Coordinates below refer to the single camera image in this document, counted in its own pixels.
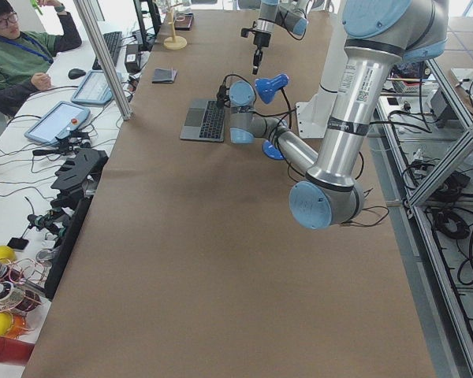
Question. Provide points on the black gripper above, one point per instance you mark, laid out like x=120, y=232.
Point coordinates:
x=221, y=95
x=261, y=39

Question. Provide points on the copper wire basket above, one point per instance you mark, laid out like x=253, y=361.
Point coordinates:
x=23, y=300

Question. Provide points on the far blue teach pendant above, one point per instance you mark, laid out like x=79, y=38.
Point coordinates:
x=93, y=90

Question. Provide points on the folded grey cloth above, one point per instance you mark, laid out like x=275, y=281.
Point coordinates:
x=164, y=75

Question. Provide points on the red cylinder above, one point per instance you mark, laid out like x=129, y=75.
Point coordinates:
x=15, y=352

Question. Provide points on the upper yellow ball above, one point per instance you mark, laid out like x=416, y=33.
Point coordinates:
x=7, y=254

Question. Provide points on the near blue teach pendant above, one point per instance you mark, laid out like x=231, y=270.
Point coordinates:
x=57, y=123

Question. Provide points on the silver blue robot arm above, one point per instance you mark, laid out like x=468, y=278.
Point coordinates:
x=290, y=15
x=380, y=34

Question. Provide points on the black computer mouse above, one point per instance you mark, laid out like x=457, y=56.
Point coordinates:
x=76, y=73

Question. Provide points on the aluminium frame post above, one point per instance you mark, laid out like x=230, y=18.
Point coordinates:
x=103, y=55

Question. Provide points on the grey laptop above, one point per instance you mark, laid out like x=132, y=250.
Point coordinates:
x=204, y=122

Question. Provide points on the blue desk lamp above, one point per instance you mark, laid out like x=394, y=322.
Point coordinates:
x=267, y=89

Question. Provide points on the dark wooden tray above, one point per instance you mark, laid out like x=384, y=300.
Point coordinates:
x=184, y=22

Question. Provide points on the black power adapter box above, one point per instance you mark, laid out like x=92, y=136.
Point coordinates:
x=132, y=58

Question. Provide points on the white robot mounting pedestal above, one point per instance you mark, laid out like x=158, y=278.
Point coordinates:
x=312, y=116

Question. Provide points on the blue teach pendant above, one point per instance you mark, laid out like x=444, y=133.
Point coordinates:
x=93, y=90
x=57, y=123

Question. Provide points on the black computer keyboard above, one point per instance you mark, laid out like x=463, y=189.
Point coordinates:
x=113, y=45

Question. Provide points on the small black square pad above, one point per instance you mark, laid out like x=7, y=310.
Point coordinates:
x=18, y=243

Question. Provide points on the wooden stand with round base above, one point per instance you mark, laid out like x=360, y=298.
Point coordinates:
x=174, y=41

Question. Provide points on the person in green jacket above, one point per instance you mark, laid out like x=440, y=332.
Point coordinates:
x=25, y=56

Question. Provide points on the black plastic rack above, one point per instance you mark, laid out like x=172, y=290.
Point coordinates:
x=71, y=177

